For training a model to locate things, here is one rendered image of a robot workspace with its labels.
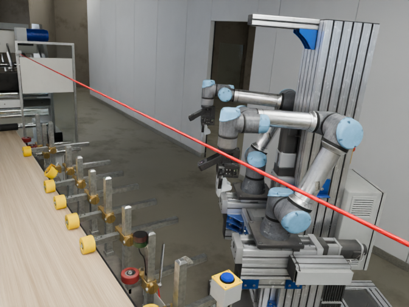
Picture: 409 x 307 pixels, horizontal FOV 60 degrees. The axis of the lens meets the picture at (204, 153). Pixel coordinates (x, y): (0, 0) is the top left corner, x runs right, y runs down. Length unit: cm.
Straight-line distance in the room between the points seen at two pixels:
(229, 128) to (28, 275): 106
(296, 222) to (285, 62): 301
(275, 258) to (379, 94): 227
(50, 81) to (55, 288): 252
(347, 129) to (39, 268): 143
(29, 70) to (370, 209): 309
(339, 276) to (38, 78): 310
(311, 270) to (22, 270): 129
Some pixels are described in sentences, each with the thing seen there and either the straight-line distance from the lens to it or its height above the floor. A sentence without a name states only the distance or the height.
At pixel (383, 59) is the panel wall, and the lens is 367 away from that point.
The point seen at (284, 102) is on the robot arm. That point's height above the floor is 160.
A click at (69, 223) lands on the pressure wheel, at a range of 199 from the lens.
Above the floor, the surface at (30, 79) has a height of 140.
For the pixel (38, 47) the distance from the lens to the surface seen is 378.
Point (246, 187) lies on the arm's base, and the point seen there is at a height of 107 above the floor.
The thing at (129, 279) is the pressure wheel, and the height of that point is 90.
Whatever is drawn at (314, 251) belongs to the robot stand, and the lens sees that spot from 185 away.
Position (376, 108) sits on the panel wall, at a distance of 369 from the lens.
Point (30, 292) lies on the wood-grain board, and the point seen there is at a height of 90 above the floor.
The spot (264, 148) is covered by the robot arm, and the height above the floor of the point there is 128.
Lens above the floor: 193
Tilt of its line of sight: 19 degrees down
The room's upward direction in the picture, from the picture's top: 4 degrees clockwise
